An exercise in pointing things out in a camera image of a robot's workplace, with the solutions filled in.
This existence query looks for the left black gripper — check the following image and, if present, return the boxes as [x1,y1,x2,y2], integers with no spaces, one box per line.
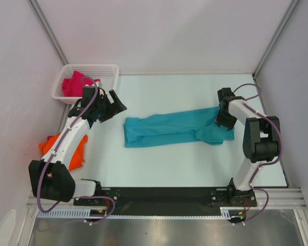
[94,90,126,123]

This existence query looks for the teal t shirt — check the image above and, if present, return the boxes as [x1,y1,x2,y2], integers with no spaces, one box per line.
[123,107,235,148]

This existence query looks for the white plastic basket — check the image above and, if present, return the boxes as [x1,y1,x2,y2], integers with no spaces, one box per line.
[51,64,119,105]

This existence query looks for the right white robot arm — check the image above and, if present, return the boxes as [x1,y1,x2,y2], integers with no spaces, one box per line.
[215,88,283,207]

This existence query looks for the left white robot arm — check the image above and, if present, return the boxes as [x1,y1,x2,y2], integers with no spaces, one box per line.
[29,86,127,205]

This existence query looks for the magenta t shirt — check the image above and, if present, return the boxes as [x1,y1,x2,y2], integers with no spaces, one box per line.
[62,71,101,97]

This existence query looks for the orange t shirt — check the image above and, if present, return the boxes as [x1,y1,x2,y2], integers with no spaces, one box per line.
[38,133,88,171]

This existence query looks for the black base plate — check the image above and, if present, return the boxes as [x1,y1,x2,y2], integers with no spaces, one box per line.
[73,187,257,217]

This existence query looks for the white slotted cable duct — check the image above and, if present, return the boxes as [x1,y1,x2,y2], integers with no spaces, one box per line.
[37,207,247,220]

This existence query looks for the aluminium front rail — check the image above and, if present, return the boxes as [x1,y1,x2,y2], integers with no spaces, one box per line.
[26,188,307,209]

